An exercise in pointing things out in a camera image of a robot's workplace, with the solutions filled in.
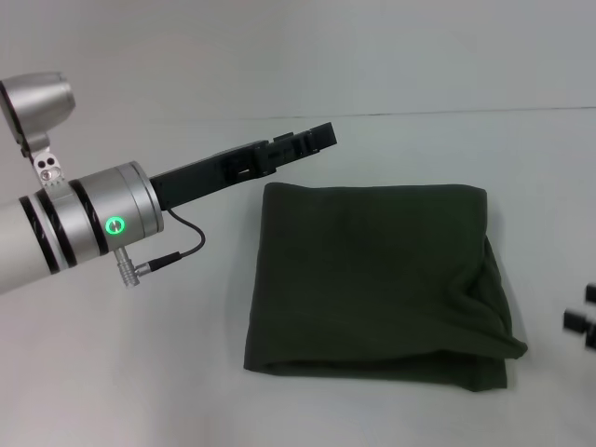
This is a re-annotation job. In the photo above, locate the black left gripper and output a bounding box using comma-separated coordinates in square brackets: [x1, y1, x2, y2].
[149, 121, 337, 211]

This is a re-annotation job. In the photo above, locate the dark green FREE! t-shirt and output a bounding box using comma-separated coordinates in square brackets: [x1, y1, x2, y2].
[242, 181, 529, 394]

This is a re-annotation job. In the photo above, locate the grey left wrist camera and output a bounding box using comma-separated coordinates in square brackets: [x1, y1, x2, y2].
[0, 71, 77, 188]

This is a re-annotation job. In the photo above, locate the left arm connector cable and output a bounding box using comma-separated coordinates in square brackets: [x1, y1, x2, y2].
[115, 207, 207, 290]

